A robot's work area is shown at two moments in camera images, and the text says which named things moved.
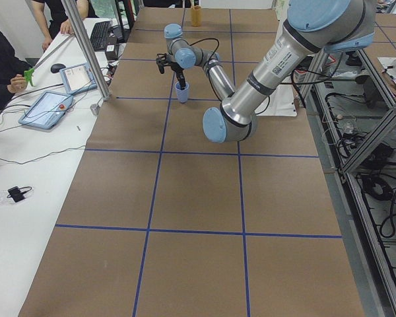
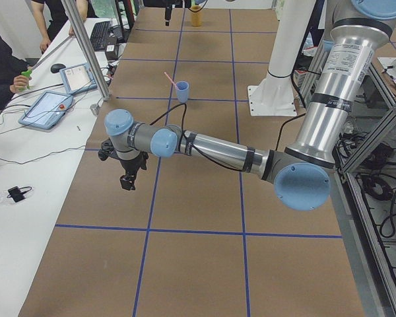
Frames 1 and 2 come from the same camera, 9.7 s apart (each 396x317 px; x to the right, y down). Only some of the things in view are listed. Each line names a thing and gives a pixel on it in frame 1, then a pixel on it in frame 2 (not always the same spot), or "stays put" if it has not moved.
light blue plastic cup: x=182 y=91 stays put
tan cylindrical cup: x=196 y=16 stays put
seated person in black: x=2 y=65 stays put
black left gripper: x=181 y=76 → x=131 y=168
